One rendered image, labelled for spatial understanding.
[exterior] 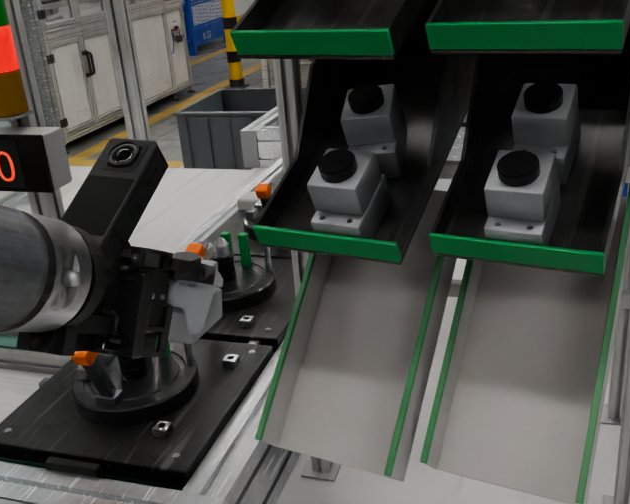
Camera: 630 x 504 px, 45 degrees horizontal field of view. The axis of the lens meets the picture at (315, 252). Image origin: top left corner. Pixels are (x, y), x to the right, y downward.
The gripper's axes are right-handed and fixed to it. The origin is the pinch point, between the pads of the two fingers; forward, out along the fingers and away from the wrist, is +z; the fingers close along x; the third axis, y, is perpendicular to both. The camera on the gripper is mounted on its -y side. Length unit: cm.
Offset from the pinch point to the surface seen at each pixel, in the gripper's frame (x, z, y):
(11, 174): -31.4, 12.4, -9.1
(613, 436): 41, 35, 12
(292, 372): 9.1, 6.7, 8.1
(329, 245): 14.1, -3.8, -3.4
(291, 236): 10.7, -3.7, -3.8
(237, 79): -289, 619, -216
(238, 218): -23, 61, -12
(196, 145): -99, 189, -53
